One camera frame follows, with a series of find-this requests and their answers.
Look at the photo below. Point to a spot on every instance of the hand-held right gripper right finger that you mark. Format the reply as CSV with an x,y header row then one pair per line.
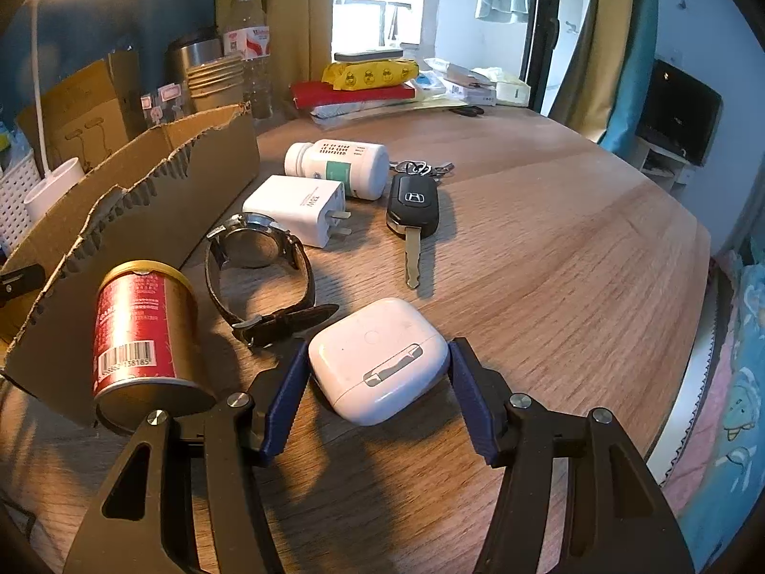
x,y
472,406

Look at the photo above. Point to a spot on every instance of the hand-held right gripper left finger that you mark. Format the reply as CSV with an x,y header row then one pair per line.
x,y
287,406

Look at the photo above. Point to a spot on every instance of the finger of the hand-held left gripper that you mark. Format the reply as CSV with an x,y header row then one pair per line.
x,y
21,284

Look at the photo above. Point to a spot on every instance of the white earbuds case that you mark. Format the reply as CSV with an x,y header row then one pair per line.
x,y
370,347

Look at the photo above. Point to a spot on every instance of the red tin can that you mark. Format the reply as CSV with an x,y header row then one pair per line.
x,y
143,323

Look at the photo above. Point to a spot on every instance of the torn cardboard box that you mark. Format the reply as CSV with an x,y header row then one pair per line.
x,y
197,191

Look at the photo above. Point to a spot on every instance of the white power adapter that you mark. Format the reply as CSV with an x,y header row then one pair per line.
x,y
287,206

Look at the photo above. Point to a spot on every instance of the white plastic basket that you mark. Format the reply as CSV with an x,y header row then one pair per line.
x,y
15,191

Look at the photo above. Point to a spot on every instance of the brown printed cardboard box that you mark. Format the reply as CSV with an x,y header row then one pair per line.
x,y
77,113

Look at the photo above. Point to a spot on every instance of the white desk lamp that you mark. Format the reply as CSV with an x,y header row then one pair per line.
x,y
40,101

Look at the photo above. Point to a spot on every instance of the black car key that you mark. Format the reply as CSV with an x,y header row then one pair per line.
x,y
411,200

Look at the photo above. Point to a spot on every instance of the clear glass with labels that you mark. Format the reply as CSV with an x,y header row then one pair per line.
x,y
164,101

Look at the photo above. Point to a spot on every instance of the white pill bottle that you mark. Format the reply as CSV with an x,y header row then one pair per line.
x,y
334,167

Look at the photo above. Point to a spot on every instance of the metal key rings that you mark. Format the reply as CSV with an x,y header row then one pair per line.
x,y
421,167

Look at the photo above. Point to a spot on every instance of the stainless steel tumbler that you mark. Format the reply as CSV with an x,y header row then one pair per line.
x,y
185,60

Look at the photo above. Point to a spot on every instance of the stack of paper cups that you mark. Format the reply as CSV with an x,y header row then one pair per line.
x,y
215,83

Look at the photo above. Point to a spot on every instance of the black scissors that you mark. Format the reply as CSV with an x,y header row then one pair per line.
x,y
466,110

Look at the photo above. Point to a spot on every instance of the clear sleeve with papers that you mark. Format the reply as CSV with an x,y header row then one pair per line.
x,y
358,113

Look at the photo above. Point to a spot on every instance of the white television stand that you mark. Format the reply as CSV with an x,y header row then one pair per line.
x,y
657,161

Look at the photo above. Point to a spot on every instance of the red book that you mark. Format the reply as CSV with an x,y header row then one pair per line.
x,y
346,95

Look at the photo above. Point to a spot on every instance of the pale yellow tissue packet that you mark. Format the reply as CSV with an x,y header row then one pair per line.
x,y
508,87

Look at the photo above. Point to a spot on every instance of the small white boxes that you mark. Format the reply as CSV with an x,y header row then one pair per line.
x,y
466,81

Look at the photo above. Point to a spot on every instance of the clear plastic water bottle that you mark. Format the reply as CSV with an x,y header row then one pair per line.
x,y
248,42

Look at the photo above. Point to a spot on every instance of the yellow wet wipes packet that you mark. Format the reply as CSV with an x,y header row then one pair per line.
x,y
370,75

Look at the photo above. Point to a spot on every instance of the flat white grey device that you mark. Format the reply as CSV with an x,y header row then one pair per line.
x,y
367,55

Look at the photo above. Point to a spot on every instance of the black television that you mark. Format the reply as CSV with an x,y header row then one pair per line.
x,y
678,110

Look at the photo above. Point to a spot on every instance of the yellow curtain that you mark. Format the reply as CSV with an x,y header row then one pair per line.
x,y
293,6
597,42

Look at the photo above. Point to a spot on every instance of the teal curtain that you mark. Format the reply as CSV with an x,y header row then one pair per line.
x,y
639,42

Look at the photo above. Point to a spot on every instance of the black sliding door frame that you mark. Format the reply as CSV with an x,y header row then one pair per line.
x,y
541,24

